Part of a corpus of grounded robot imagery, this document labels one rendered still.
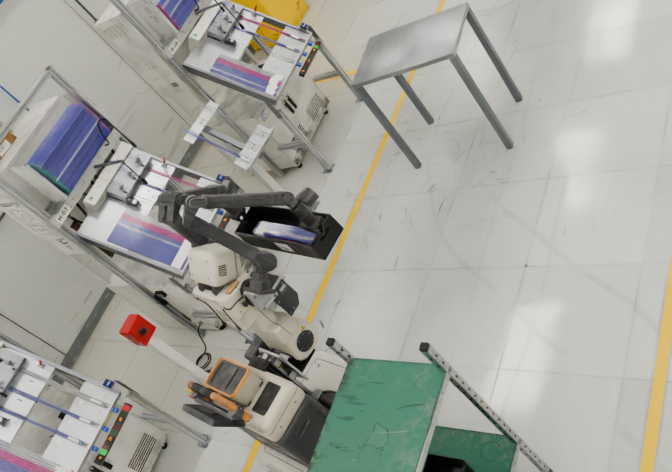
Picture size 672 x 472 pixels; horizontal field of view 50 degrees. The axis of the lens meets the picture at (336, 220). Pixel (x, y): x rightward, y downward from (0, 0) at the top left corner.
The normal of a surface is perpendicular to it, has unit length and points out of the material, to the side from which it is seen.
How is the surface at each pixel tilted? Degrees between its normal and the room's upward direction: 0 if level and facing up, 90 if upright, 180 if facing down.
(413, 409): 0
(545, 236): 0
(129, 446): 89
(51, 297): 90
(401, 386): 0
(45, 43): 90
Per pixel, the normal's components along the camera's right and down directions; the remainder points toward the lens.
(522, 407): -0.55, -0.59
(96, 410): 0.17, -0.46
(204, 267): -0.73, 0.19
